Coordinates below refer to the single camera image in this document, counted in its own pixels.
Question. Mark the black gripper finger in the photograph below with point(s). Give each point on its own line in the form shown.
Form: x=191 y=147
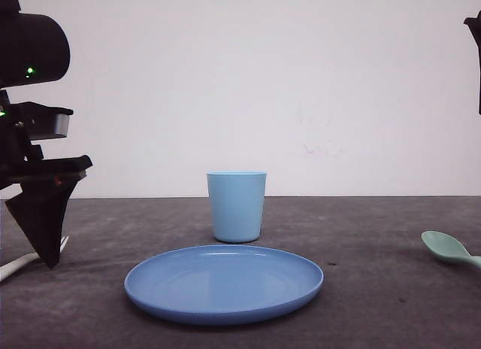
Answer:
x=39 y=210

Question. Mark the light blue plastic cup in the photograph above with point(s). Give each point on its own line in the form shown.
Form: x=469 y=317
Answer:
x=237 y=204

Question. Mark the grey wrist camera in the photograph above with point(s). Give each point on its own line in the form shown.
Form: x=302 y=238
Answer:
x=50 y=126

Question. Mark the white plastic fork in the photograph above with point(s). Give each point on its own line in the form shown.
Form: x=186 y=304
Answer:
x=17 y=264

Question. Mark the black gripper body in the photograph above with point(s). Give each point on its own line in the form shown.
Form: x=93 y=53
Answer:
x=23 y=159

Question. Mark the mint green plastic spoon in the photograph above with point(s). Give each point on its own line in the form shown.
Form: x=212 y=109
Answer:
x=448 y=249

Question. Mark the blue plastic plate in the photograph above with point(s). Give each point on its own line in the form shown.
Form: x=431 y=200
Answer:
x=223 y=284

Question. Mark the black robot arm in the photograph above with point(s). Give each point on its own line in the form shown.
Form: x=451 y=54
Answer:
x=473 y=25
x=34 y=49

